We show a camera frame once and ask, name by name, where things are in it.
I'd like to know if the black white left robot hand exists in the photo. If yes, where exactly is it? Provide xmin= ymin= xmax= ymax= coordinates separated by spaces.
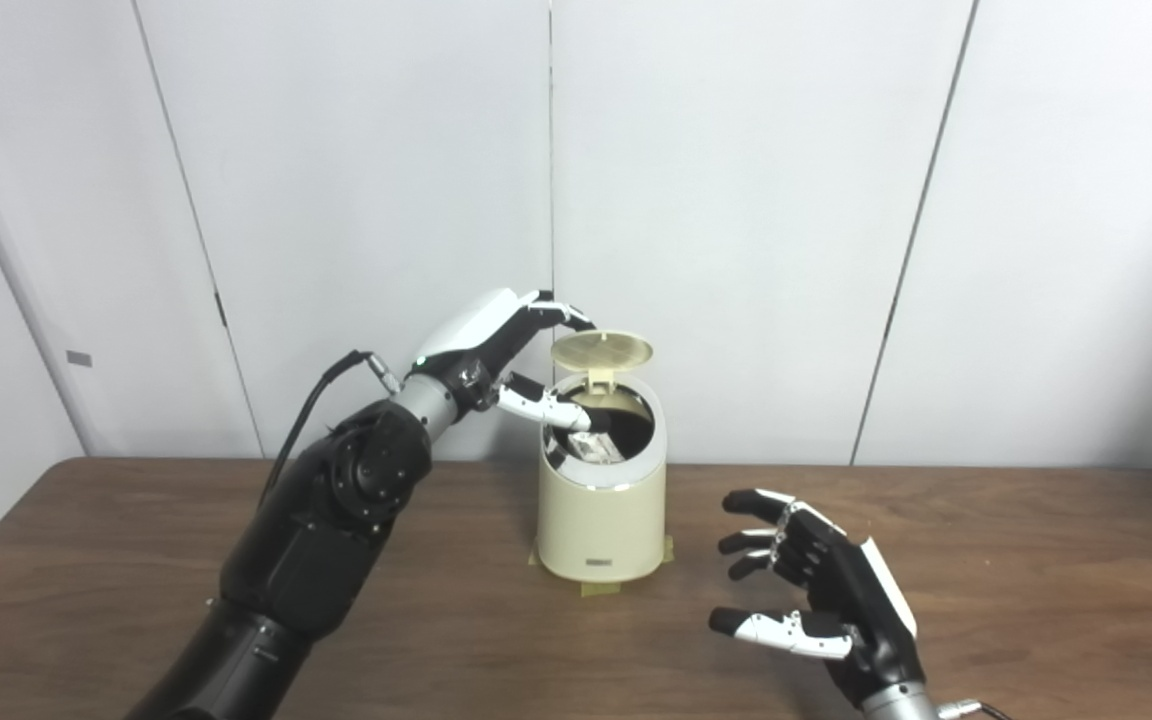
xmin=406 ymin=288 xmax=597 ymax=433

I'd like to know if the cream-colored bin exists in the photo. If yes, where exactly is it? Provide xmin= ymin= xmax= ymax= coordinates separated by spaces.
xmin=536 ymin=372 xmax=668 ymax=585

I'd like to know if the white green milk carton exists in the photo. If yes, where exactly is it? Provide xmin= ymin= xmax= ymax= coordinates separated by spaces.
xmin=568 ymin=432 xmax=627 ymax=466

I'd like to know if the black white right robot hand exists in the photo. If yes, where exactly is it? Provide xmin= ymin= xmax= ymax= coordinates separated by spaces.
xmin=708 ymin=488 xmax=927 ymax=709

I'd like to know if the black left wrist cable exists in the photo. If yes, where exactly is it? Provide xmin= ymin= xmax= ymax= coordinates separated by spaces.
xmin=256 ymin=350 xmax=405 ymax=511

